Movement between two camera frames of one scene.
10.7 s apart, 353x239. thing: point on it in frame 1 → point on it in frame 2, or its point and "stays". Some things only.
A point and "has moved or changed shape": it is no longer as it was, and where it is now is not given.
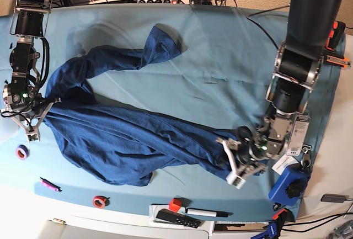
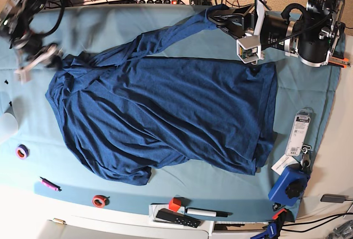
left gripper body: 243,163 → 250,47
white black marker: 207,213 stays
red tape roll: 100,201 stays
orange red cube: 175,204 stays
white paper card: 285,161 stays
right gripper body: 31,121 → 52,53
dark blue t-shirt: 117,143 has moved or changed shape
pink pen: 49,185 stays
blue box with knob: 289,186 stays
